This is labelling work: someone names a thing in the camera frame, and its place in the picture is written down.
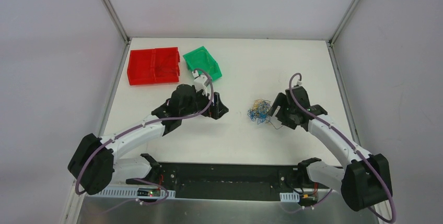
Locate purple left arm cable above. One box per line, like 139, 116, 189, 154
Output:
74, 68, 215, 206

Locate red plastic bin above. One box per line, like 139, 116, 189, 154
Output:
127, 47, 180, 86

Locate blue yellow wire bundle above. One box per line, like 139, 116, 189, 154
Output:
247, 98, 285, 131

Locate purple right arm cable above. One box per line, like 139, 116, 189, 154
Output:
289, 73, 398, 224

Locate aluminium frame rail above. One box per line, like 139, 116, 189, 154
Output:
71, 162, 176, 199

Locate green plastic bin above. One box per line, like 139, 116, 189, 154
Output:
183, 46, 223, 81

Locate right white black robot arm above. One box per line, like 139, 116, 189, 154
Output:
268, 85, 393, 211

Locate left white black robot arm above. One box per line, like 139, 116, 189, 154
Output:
67, 84, 229, 195

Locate left circuit board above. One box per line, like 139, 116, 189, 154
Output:
137, 187, 162, 198

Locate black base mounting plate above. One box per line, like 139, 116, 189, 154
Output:
125, 162, 331, 203

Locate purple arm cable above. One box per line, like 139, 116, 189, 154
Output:
289, 73, 398, 224
74, 68, 215, 206

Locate black thin wire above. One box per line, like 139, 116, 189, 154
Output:
154, 53, 179, 78

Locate right circuit board connector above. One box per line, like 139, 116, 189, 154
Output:
299, 194, 318, 207

